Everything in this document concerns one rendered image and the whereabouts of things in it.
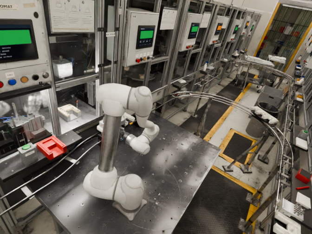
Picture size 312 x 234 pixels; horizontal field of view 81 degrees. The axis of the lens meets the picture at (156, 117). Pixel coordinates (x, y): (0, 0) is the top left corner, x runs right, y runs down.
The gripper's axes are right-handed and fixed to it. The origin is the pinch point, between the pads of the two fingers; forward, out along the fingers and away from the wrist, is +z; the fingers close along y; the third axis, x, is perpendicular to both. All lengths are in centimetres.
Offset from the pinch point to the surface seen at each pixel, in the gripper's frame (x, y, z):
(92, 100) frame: -7.6, 6.9, 35.6
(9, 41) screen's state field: 57, 72, 16
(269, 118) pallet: -169, -1, -117
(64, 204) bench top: 61, -23, -21
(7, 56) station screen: 59, 65, 16
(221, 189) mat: -95, -87, -110
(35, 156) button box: 62, 4, 5
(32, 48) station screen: 47, 68, 16
